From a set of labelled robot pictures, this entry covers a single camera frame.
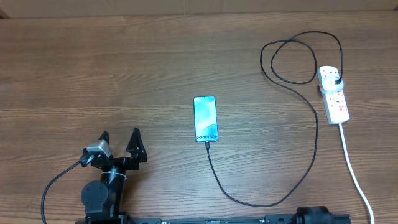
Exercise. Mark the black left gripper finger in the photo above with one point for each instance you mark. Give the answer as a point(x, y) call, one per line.
point(136, 148)
point(105, 138)

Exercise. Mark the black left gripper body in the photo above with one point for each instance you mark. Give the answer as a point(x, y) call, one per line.
point(122, 165)

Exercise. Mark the blue Galaxy smartphone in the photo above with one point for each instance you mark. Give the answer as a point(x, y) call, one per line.
point(205, 118)

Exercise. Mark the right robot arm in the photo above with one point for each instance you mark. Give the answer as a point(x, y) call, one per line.
point(318, 215)

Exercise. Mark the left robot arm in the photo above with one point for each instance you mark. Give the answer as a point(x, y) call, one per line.
point(102, 198)

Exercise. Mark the white charger plug adapter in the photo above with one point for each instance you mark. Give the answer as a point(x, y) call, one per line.
point(330, 85)

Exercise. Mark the white power strip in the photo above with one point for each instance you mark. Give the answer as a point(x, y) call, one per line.
point(335, 103)

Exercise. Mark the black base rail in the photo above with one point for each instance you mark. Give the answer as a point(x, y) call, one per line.
point(267, 219)

